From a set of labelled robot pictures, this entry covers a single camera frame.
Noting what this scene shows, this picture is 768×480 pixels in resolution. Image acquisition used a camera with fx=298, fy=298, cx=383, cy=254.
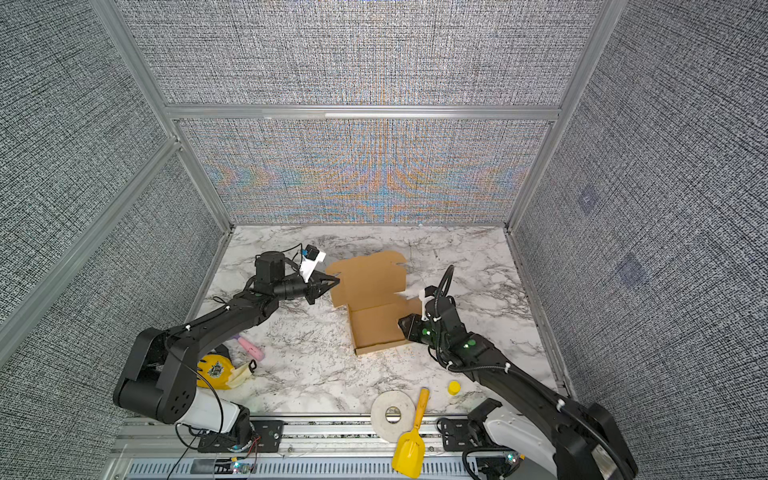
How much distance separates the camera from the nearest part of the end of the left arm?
0.69 m

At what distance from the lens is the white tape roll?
75 centimetres

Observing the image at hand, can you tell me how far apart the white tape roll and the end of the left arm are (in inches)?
12.8
